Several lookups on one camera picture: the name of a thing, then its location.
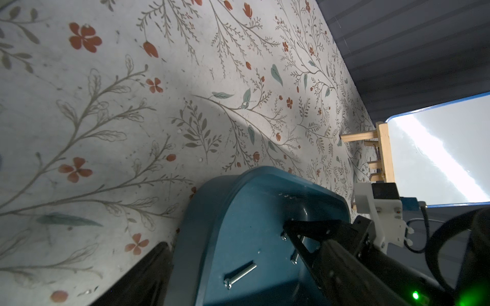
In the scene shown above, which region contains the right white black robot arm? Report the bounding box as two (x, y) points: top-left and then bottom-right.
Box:
(283, 207), (489, 305)

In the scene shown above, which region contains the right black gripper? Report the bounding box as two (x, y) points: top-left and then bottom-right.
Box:
(283, 215), (414, 306)

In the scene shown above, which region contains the small wooden easel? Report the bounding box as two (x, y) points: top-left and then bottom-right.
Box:
(340, 122), (396, 183)

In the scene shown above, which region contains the blue framed whiteboard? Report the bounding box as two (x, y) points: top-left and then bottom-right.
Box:
(386, 93), (489, 207)

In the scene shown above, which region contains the teal plastic storage tray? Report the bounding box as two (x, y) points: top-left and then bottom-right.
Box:
(164, 167), (350, 305)

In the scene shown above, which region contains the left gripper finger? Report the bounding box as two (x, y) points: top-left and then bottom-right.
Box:
(92, 242), (173, 306)

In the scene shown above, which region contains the silver screw in tray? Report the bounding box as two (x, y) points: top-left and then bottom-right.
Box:
(223, 262), (257, 289)
(290, 236), (305, 265)

